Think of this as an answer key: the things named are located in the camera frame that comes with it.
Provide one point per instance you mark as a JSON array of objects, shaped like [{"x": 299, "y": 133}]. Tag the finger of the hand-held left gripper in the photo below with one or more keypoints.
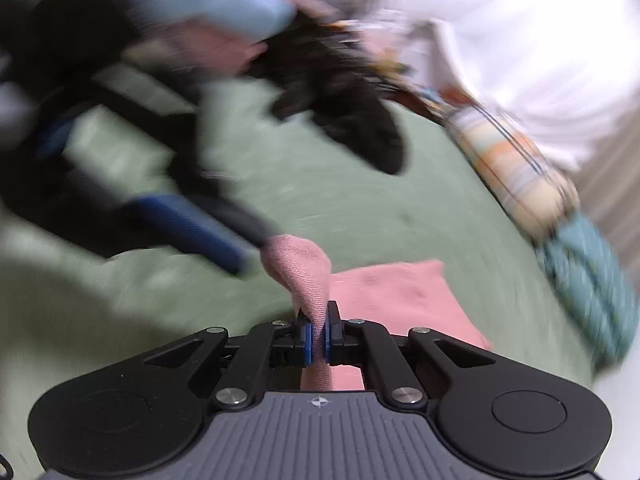
[
  {"x": 200, "y": 232},
  {"x": 140, "y": 115}
]

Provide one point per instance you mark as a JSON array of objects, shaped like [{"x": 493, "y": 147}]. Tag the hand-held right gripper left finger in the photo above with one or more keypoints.
[{"x": 306, "y": 344}]

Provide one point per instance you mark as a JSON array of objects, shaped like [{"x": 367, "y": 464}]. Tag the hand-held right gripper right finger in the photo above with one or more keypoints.
[{"x": 328, "y": 344}]

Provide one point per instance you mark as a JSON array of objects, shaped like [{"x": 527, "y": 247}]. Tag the pink sweater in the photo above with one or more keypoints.
[{"x": 390, "y": 310}]

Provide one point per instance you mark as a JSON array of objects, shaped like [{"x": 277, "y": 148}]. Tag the person's left hand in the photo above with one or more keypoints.
[{"x": 200, "y": 47}]

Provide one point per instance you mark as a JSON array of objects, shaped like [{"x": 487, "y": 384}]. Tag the green fleece blanket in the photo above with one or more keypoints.
[{"x": 310, "y": 200}]

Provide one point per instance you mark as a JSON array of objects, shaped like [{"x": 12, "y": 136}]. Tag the dark fuzzy cloth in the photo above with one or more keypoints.
[{"x": 345, "y": 110}]

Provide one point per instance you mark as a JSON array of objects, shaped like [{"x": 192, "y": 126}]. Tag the plaid pillow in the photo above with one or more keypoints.
[{"x": 515, "y": 170}]

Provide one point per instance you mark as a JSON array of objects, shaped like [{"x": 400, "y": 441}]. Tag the teal floral quilt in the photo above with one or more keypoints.
[{"x": 590, "y": 290}]

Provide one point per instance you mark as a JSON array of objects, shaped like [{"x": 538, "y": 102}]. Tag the striped beige curtain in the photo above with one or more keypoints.
[{"x": 612, "y": 180}]

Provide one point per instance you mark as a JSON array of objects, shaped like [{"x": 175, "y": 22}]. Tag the white curtain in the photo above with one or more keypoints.
[{"x": 515, "y": 45}]

